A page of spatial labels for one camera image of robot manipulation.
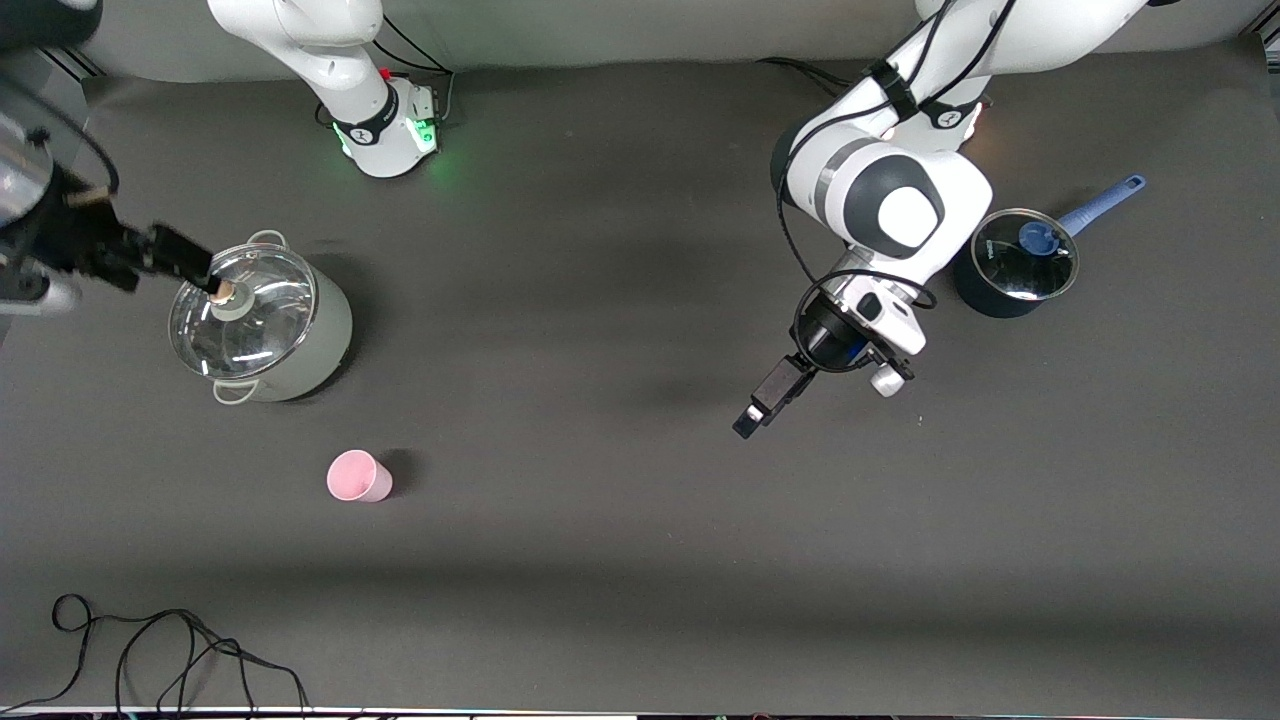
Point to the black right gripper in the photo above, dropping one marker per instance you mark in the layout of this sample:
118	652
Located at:
68	237

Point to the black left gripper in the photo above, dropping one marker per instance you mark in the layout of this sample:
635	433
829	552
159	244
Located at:
822	343

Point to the pink plastic cup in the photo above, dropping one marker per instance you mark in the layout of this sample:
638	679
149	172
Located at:
358	477

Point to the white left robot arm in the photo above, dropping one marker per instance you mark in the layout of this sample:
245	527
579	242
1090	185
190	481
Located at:
900	150

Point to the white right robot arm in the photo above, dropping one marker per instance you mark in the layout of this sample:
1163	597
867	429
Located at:
380	130

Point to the glass lid with beige knob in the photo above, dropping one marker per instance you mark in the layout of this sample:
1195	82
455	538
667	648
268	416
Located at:
260	330

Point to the blue saucepan with glass lid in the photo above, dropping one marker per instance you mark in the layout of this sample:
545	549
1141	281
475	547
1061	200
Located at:
985	300

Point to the glass lid with blue knob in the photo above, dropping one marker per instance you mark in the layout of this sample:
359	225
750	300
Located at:
1010	265

